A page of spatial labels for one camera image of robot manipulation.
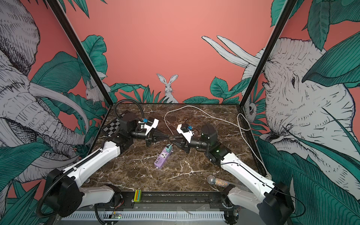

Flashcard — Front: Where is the teal charger plug adapter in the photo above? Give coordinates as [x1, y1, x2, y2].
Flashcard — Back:
[165, 144, 173, 153]

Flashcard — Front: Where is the purple power strip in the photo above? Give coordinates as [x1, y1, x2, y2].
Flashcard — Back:
[154, 149, 172, 169]

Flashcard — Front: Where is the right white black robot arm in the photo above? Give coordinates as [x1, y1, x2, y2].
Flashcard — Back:
[171, 123, 295, 225]

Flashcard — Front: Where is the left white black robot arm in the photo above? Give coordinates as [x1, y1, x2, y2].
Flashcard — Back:
[36, 110, 169, 218]

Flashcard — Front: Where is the black white checkerboard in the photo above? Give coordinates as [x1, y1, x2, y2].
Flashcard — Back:
[102, 118, 120, 136]

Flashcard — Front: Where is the silver glitter microphone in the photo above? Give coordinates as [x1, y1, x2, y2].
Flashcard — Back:
[207, 175, 231, 188]

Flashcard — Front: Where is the rainbow striped block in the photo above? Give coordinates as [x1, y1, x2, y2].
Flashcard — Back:
[133, 189, 142, 203]

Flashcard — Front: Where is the small green circuit board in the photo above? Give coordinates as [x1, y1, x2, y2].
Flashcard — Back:
[112, 213, 122, 219]

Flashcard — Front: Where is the white ventilation grille strip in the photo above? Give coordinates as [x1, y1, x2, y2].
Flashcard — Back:
[61, 210, 226, 221]

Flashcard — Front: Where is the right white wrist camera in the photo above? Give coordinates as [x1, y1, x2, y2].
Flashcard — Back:
[176, 124, 194, 143]

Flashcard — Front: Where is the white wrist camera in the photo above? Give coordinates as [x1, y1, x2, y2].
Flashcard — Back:
[176, 124, 194, 143]
[138, 118, 159, 135]

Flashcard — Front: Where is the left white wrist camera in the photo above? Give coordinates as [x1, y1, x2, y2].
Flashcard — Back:
[138, 118, 159, 135]

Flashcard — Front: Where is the white power strip cable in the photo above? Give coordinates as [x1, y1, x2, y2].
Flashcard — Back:
[163, 105, 272, 179]

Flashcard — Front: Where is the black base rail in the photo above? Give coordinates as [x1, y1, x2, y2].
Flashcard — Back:
[54, 191, 285, 210]

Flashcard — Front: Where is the left black frame post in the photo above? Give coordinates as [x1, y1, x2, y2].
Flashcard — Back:
[46, 0, 113, 107]

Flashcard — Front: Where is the black frame post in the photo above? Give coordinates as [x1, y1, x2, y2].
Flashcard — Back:
[239, 0, 297, 109]
[46, 0, 113, 107]

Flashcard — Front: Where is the right black frame post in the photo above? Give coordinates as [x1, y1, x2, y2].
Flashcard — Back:
[239, 0, 297, 109]

